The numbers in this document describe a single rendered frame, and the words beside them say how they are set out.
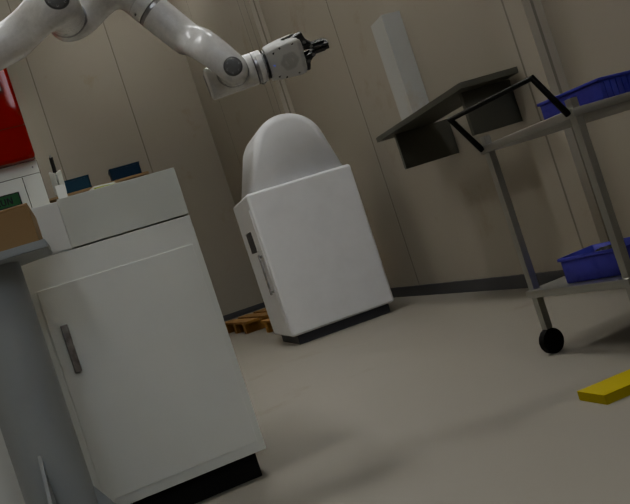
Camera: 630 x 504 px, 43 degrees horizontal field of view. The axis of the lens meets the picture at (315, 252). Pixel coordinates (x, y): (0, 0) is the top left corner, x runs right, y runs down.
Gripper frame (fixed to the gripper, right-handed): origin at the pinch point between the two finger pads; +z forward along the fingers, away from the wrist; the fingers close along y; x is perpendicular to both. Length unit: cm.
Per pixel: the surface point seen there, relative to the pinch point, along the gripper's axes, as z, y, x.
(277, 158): 13, -208, 284
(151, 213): -59, -37, 9
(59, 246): -86, -33, 4
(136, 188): -60, -30, 14
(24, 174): -100, -44, 73
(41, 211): -87, -25, 11
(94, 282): -80, -44, -3
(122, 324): -77, -56, -11
